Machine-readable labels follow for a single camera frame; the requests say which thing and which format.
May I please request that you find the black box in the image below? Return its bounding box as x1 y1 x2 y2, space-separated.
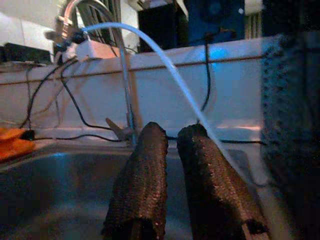
137 2 189 52

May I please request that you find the stainless steel sink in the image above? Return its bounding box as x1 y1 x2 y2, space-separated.
0 139 276 240

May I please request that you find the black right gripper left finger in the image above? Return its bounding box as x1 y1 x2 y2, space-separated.
101 121 169 240

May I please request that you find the chrome sink faucet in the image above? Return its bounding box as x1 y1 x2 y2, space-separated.
44 0 141 148

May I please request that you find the dark blue textured object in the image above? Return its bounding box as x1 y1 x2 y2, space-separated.
259 32 320 240

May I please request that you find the small black adapter brick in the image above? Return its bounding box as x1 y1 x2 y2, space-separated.
21 129 36 141

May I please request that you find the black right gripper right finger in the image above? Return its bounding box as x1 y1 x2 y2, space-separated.
175 123 271 240

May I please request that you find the black power strip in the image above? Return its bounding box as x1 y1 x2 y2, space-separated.
0 42 51 64

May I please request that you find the orange plate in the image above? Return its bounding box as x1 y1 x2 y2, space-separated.
0 138 36 161

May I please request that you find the black power cable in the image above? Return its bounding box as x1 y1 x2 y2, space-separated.
19 58 76 130
59 58 118 132
196 32 213 125

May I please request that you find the orange bowl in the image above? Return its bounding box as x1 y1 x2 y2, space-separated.
0 127 26 140

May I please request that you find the white flexible hose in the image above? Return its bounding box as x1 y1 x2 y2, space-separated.
81 22 296 240

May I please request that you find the blue box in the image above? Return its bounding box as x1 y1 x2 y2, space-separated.
187 0 246 42

